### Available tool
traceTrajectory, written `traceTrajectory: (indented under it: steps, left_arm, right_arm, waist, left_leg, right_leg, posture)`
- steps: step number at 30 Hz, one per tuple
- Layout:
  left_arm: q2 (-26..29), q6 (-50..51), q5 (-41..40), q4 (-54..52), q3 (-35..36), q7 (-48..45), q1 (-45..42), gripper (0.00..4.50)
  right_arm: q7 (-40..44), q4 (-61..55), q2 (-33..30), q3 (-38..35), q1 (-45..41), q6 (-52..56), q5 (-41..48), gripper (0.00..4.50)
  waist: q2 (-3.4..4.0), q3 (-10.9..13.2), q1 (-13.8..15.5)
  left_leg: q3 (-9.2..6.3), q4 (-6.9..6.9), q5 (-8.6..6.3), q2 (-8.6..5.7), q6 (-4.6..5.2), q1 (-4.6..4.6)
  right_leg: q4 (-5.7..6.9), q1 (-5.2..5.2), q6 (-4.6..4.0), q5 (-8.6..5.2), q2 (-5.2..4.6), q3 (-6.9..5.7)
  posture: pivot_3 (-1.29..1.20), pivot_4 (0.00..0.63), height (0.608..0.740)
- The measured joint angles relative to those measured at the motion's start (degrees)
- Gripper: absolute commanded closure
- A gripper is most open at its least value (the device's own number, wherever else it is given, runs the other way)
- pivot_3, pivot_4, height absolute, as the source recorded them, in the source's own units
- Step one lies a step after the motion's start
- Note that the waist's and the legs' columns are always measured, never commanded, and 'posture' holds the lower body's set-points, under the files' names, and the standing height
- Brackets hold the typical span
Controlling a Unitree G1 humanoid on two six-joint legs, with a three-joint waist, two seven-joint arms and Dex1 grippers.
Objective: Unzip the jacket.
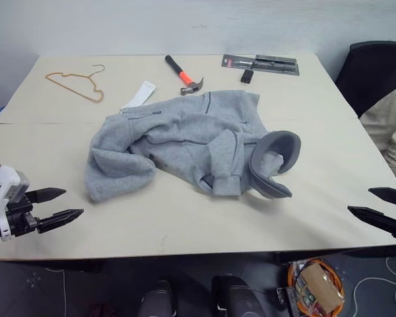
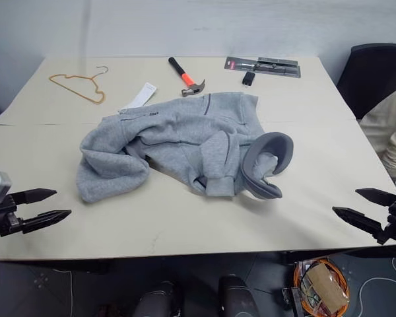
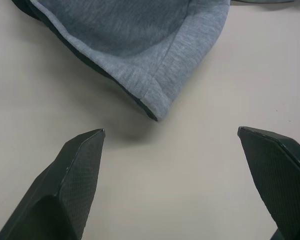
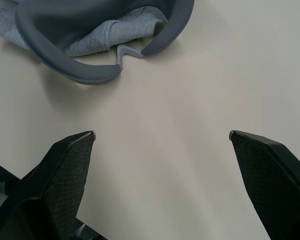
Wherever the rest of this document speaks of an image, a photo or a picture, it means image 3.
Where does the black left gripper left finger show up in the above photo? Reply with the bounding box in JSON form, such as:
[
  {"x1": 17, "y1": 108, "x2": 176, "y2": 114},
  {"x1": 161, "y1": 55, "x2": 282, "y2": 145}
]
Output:
[{"x1": 0, "y1": 128, "x2": 106, "y2": 240}]

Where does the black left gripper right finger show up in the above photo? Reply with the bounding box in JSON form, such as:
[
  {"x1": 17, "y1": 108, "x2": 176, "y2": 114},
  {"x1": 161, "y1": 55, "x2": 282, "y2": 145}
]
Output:
[{"x1": 237, "y1": 126, "x2": 300, "y2": 240}]

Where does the grey zip hoodie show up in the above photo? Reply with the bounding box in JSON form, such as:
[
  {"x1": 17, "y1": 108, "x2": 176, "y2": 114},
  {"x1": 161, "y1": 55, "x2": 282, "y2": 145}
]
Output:
[{"x1": 9, "y1": 0, "x2": 232, "y2": 123}]

